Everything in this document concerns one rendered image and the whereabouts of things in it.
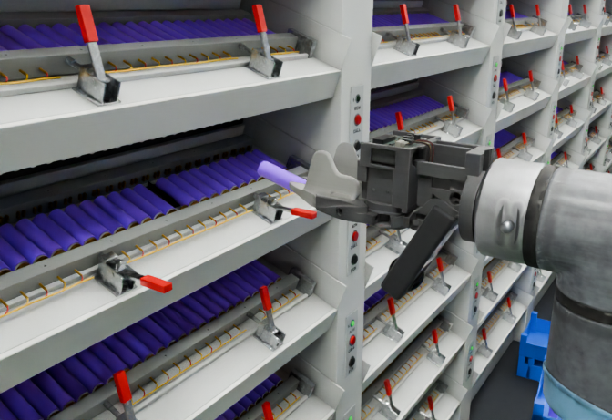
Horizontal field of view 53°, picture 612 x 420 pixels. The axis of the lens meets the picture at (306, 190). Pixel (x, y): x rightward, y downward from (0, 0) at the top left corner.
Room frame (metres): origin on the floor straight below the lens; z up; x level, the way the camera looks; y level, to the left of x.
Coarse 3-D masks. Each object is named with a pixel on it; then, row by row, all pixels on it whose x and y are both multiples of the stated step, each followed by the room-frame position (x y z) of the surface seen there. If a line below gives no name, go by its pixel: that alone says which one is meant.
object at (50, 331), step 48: (192, 144) 0.92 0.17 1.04; (288, 144) 1.00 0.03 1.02; (0, 192) 0.66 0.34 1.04; (192, 240) 0.72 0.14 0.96; (240, 240) 0.75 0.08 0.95; (288, 240) 0.85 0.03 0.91; (96, 288) 0.59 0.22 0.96; (144, 288) 0.61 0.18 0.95; (192, 288) 0.69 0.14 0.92; (0, 336) 0.50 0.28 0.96; (48, 336) 0.51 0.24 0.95; (96, 336) 0.57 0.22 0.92; (0, 384) 0.48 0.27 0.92
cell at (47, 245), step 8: (16, 224) 0.64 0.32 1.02; (24, 224) 0.63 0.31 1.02; (32, 224) 0.64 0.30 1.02; (24, 232) 0.63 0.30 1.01; (32, 232) 0.63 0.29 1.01; (40, 232) 0.63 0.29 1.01; (32, 240) 0.62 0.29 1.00; (40, 240) 0.62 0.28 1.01; (48, 240) 0.62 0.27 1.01; (40, 248) 0.61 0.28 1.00; (48, 248) 0.61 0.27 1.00; (56, 248) 0.61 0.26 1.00; (48, 256) 0.60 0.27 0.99
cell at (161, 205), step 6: (138, 186) 0.77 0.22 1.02; (144, 186) 0.78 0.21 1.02; (138, 192) 0.77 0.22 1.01; (144, 192) 0.76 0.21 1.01; (150, 192) 0.77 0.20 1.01; (144, 198) 0.76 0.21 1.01; (150, 198) 0.76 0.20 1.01; (156, 198) 0.76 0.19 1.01; (156, 204) 0.75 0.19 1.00; (162, 204) 0.75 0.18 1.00; (168, 204) 0.75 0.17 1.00; (162, 210) 0.74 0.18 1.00; (168, 210) 0.74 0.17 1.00
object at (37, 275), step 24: (240, 192) 0.82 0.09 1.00; (168, 216) 0.72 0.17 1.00; (192, 216) 0.74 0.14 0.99; (216, 216) 0.78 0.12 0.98; (120, 240) 0.65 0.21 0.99; (144, 240) 0.67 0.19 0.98; (168, 240) 0.69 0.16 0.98; (48, 264) 0.58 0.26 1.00; (72, 264) 0.59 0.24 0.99; (96, 264) 0.62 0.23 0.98; (0, 288) 0.53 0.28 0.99; (24, 288) 0.55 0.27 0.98
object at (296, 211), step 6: (276, 198) 0.82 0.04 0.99; (270, 204) 0.82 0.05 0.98; (276, 204) 0.82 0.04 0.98; (282, 210) 0.81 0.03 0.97; (288, 210) 0.80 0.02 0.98; (294, 210) 0.79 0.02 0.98; (300, 210) 0.79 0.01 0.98; (306, 210) 0.79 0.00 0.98; (312, 210) 0.79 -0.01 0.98; (300, 216) 0.79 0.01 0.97; (306, 216) 0.78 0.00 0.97; (312, 216) 0.78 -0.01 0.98
